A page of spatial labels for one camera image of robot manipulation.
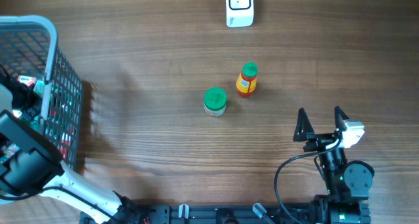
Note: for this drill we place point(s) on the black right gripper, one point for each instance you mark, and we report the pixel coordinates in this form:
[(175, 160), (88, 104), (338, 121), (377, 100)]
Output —
[(318, 141)]

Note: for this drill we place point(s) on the red yellow sauce bottle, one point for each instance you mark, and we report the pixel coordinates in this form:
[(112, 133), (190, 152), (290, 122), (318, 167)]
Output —
[(247, 80)]

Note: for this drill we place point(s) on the green lid jar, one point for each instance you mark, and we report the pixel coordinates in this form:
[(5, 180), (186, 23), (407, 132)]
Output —
[(215, 101)]

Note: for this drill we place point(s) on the red Kleenex tissue pack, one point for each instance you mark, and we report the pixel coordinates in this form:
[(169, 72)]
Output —
[(27, 80)]

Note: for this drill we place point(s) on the green 3M gloves package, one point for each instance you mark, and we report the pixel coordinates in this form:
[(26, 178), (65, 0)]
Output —
[(29, 116)]

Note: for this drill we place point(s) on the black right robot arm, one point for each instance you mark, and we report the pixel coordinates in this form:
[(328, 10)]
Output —
[(347, 183)]

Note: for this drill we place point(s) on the white barcode scanner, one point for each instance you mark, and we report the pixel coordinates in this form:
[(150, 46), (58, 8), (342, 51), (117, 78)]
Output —
[(239, 13)]

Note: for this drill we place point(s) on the grey plastic shopping basket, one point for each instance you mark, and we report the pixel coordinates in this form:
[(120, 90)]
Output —
[(29, 46)]

